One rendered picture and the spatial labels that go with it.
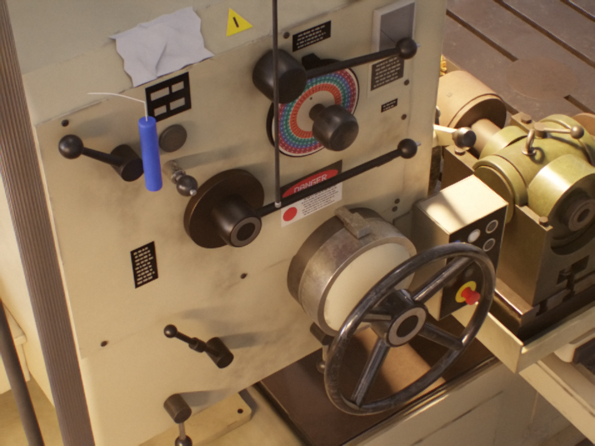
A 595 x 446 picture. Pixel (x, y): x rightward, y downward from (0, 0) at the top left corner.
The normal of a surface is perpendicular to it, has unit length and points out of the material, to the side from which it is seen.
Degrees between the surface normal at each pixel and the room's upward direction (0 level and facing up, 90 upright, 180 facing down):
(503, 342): 90
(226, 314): 90
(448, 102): 36
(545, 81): 0
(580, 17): 0
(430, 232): 90
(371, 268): 61
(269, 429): 0
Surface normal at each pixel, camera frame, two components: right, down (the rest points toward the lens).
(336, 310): 0.08, 0.68
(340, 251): -0.35, -0.50
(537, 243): -0.82, 0.39
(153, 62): 0.11, -0.31
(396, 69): 0.57, 0.56
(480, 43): 0.00, -0.73
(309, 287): -0.77, 0.11
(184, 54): 0.36, 0.36
